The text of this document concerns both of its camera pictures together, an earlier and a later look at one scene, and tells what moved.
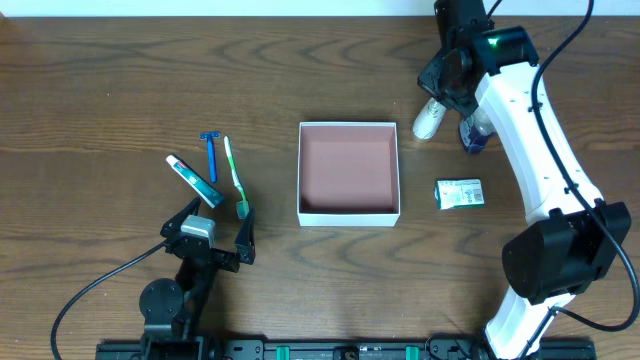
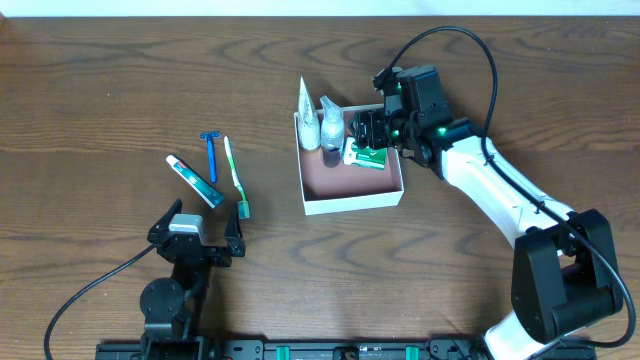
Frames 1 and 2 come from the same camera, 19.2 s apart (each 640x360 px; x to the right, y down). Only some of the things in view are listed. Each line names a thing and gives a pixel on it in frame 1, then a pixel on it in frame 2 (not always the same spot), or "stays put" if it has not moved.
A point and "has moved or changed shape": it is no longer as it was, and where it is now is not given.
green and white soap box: [460, 192] -> [366, 156]
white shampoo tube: [429, 119] has moved or changed shape
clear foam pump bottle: [475, 128] has moved or changed shape
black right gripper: [451, 95] -> [375, 129]
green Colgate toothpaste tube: [207, 191] stays put
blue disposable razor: [212, 155] stays put
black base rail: [326, 349] stays put
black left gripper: [215, 254] -> [198, 251]
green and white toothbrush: [242, 207] stays put
